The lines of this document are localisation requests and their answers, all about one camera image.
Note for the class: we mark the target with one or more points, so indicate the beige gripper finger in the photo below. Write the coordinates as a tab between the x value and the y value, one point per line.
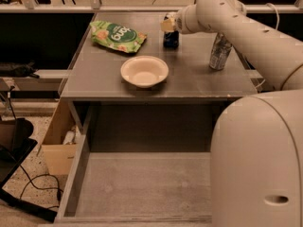
168	25

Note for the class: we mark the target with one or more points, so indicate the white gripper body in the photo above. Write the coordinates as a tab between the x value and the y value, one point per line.
182	22

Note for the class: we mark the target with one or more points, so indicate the blue pepsi can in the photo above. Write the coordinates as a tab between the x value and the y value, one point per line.
171	39

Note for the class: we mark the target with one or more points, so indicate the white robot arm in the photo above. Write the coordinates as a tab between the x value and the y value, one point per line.
257	144

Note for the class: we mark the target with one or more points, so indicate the silver energy drink can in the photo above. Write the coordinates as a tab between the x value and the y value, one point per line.
220	51

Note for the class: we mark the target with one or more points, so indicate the grey cabinet counter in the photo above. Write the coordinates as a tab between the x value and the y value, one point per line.
155	88

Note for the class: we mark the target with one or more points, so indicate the grey open drawer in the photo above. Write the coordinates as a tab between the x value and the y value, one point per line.
141	165

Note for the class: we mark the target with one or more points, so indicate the green chip bag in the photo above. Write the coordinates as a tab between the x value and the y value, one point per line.
116	37

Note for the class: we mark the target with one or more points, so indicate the white paper bowl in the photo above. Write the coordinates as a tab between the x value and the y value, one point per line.
144	71

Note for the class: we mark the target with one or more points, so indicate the cardboard box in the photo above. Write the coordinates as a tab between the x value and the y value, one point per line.
60	142

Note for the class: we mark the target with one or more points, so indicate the black chair base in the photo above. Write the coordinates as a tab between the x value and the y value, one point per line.
15	146

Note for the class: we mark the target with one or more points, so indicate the metal railing frame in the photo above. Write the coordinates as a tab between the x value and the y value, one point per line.
94	3

